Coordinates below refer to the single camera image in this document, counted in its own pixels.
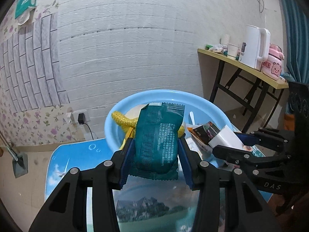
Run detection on black small box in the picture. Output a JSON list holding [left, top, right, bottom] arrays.
[[193, 122, 220, 145]]

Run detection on teal snack packet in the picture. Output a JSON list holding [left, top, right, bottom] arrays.
[[129, 106, 182, 181]]

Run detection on white plush with yellow net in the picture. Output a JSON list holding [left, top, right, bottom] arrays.
[[110, 103, 185, 150]]

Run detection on pink cartoon rice cooker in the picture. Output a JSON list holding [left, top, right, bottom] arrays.
[[261, 43, 284, 81]]

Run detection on blue plastic basin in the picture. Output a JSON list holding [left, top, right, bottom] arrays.
[[104, 90, 232, 151]]

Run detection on printed scenery table mat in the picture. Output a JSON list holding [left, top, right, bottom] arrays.
[[30, 138, 280, 231]]

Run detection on yellow folding side table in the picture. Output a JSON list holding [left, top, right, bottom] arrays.
[[197, 49, 289, 132]]

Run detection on white electric kettle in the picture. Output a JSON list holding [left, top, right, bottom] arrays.
[[239, 25, 271, 70]]

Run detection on white paper cup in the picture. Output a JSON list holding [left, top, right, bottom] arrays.
[[227, 43, 239, 60]]

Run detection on blue curtain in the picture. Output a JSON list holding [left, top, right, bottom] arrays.
[[280, 0, 308, 83]]

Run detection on dustpan with long handle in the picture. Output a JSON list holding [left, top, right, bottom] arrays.
[[1, 132, 28, 179]]

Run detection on black wall plug adapter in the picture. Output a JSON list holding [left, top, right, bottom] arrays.
[[77, 113, 86, 125]]

